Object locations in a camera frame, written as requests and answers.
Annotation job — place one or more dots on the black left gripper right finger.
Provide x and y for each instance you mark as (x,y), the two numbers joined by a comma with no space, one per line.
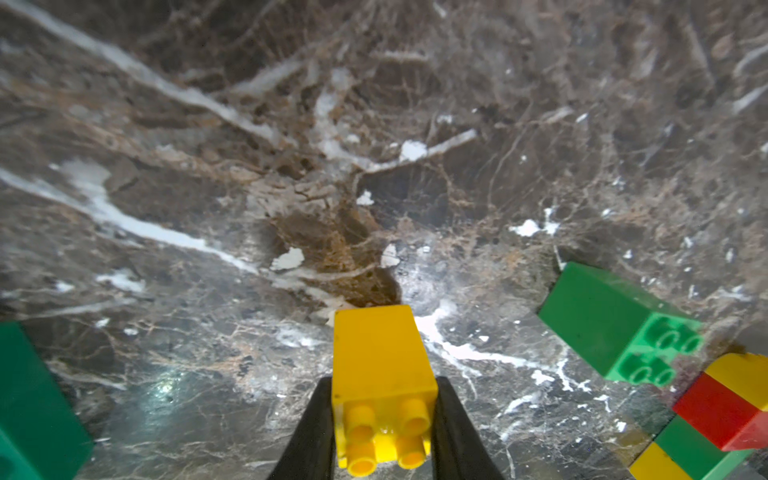
(456,448)

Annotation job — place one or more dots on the yellow long lego brick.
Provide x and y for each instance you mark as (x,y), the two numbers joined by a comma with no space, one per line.
(745,374)

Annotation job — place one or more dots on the green square lego brick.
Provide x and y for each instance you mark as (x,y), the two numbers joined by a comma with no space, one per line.
(625,333)
(695,454)

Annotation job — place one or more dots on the yellow rounded lego brick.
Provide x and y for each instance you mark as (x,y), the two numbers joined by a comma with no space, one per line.
(383,390)

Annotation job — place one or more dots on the red long lego brick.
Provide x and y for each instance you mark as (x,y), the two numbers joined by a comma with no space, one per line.
(723,417)

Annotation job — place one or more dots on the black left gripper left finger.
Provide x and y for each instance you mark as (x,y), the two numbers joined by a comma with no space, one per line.
(311,449)

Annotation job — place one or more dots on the green long lego brick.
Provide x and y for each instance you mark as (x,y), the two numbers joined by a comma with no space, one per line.
(41,437)

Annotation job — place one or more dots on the yellow square lego brick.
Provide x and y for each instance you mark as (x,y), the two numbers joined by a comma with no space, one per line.
(654,464)

